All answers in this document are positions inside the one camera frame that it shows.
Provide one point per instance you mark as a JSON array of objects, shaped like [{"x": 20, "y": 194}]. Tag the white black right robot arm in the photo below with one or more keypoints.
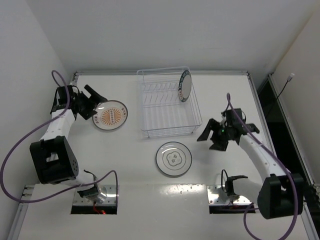
[{"x": 280, "y": 194}]

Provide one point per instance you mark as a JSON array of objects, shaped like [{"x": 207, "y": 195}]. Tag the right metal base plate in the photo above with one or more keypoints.
[{"x": 216, "y": 197}]

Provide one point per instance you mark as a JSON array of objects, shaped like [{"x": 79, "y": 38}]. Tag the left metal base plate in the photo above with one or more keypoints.
[{"x": 106, "y": 198}]

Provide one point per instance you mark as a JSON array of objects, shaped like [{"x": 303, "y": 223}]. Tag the dark green rimmed plate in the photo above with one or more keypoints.
[{"x": 185, "y": 86}]

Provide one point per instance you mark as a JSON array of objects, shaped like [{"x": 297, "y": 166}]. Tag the orange sunburst plate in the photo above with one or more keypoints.
[{"x": 110, "y": 115}]

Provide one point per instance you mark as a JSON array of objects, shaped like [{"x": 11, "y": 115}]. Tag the white wire dish rack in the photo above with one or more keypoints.
[{"x": 161, "y": 111}]

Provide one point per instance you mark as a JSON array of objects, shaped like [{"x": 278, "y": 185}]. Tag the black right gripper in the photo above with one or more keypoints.
[{"x": 216, "y": 135}]

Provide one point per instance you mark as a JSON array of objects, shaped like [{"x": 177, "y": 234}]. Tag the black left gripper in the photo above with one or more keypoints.
[{"x": 86, "y": 105}]

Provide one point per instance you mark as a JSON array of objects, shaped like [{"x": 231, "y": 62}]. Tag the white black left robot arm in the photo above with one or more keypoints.
[{"x": 53, "y": 158}]

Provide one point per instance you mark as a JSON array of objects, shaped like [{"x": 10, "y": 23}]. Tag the white plate flower outline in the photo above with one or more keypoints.
[{"x": 173, "y": 159}]

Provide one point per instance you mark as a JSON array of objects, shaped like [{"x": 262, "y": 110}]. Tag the metal base plate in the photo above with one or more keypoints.
[
  {"x": 216, "y": 197},
  {"x": 106, "y": 198}
]

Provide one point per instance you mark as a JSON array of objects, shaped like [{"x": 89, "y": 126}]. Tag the black cable white plug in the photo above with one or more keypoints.
[{"x": 289, "y": 78}]

